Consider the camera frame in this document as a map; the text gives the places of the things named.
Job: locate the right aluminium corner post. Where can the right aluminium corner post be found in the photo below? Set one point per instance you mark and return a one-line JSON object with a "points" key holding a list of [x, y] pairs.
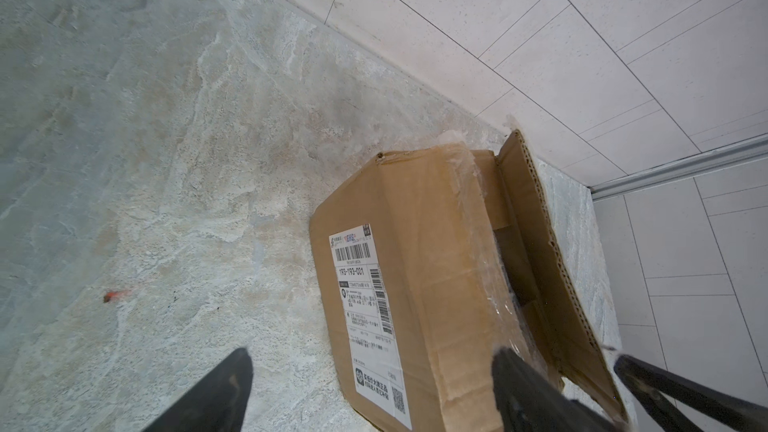
{"points": [[731, 155]]}

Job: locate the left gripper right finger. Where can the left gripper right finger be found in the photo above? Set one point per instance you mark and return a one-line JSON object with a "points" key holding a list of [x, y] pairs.
{"points": [[527, 402]]}

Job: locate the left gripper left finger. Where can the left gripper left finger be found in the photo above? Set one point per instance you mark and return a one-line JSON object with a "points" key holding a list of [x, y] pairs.
{"points": [[218, 402]]}

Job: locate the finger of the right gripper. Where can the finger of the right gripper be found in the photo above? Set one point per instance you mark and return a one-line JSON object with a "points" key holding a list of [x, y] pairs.
{"points": [[654, 387]]}

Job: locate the brown cardboard express box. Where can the brown cardboard express box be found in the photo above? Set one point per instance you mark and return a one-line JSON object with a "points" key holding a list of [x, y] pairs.
{"points": [[428, 261]]}

